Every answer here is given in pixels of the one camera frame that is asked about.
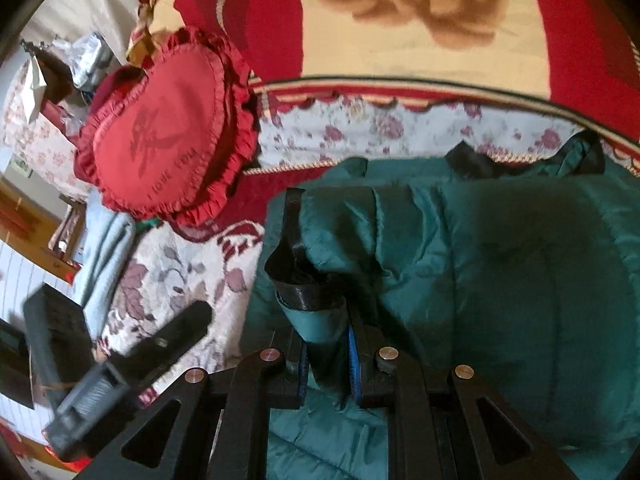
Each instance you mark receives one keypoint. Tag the black box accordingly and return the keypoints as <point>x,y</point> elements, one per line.
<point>57,335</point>

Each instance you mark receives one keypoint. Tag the red heart-shaped pillow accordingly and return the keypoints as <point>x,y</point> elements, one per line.
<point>165,130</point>

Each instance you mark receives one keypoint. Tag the dark red cloth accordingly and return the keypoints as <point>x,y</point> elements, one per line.
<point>112,90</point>

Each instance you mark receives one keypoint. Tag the checkered rose print blanket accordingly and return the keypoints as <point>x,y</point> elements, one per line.
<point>400,20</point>

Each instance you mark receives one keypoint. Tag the pale floral cloth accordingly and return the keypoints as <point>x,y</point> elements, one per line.
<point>40,140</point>

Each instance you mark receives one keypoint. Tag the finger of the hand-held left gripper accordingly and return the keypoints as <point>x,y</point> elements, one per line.
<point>172,337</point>

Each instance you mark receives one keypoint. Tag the light blue cloth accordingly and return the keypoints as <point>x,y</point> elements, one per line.
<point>105,250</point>

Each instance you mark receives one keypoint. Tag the clear plastic bag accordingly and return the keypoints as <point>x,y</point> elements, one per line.
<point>90,60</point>

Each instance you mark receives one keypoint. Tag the wooden furniture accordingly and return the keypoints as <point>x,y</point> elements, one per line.
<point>35,225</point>

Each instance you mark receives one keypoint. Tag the floral bedspread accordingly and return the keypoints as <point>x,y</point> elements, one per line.
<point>165,280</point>

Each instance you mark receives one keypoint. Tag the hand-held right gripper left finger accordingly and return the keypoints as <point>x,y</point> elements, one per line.
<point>302,372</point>

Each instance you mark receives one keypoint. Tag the green quilted jacket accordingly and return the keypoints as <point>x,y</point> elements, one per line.
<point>500,260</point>

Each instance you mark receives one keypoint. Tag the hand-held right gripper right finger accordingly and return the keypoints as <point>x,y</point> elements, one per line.
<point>354,367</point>

